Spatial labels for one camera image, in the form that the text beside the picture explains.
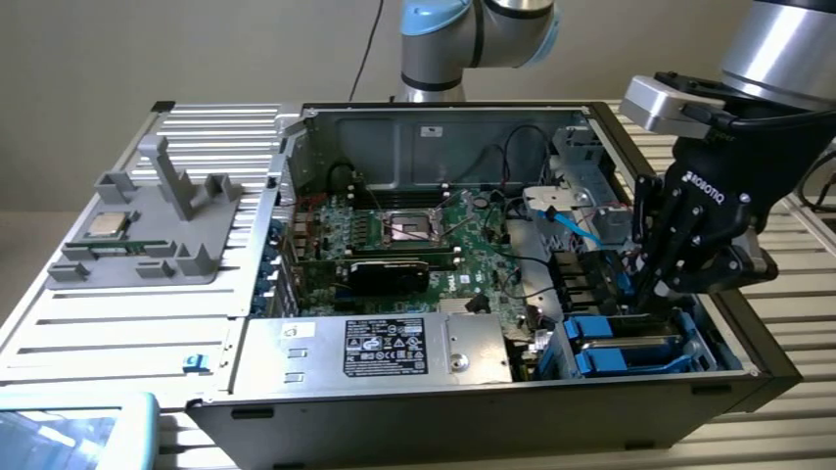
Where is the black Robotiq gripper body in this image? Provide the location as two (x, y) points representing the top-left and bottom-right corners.
(661, 132), (811, 247)

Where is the hard disk with blue carrier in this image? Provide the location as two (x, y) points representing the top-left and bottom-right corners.
(566, 311), (698, 381)

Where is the black fan shroud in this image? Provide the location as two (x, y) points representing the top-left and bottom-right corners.
(547, 248), (633, 320)

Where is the silver drive cage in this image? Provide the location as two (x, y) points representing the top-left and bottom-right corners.
(547, 122), (639, 249)

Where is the green motherboard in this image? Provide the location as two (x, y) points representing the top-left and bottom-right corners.
(278, 188), (535, 317)

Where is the CPU socket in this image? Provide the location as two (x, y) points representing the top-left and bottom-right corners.
(377, 208), (454, 247)

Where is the black graphics card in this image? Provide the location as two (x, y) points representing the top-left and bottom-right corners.
(346, 258), (434, 298)

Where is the open black PC case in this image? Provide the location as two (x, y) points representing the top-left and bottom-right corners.
(185, 100), (805, 470)

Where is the silver power supply unit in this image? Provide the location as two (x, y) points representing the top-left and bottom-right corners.
(226, 312), (515, 393)

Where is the grey parts rack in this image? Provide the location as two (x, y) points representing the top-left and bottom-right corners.
(49, 135), (245, 290)

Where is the green RAM stick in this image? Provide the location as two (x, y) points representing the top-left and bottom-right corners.
(65, 238), (179, 257)

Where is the silver case side panel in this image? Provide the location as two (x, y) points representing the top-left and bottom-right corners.
(0, 100), (306, 410)

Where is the silver CPU chip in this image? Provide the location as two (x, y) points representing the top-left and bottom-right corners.
(86, 211), (137, 239)

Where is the blue SATA wire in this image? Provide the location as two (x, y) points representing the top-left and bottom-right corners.
(534, 206), (609, 252)

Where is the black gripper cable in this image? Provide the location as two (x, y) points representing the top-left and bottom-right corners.
(731, 105), (836, 216)

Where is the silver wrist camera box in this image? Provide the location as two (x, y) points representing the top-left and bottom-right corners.
(617, 72), (743, 142)

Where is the silver disk bracket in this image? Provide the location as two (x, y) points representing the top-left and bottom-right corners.
(521, 184), (591, 222)

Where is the thin black cable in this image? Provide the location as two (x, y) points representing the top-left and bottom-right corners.
(350, 0), (389, 103)

